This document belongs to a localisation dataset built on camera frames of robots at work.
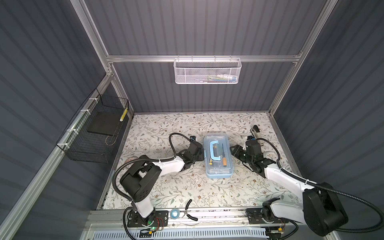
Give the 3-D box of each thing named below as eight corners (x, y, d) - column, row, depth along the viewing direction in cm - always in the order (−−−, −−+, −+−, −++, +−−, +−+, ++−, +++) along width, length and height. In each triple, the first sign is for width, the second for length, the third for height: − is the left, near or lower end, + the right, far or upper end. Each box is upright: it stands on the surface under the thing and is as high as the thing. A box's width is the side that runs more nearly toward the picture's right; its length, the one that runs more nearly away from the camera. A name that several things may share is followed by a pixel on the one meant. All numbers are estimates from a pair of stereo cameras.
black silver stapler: (254, 138, 107) (257, 134, 103) (250, 129, 113) (252, 125, 109) (258, 137, 108) (261, 133, 103) (254, 129, 113) (256, 124, 109)
